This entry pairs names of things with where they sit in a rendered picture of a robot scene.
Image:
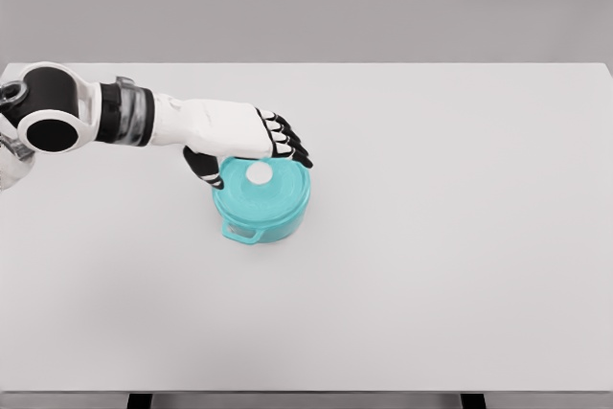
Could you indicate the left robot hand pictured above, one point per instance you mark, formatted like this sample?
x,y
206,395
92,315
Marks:
x,y
230,129

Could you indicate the teal pot lid white knob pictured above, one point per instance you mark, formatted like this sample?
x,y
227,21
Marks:
x,y
261,193

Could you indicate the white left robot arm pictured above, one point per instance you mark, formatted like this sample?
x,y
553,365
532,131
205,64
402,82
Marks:
x,y
72,112

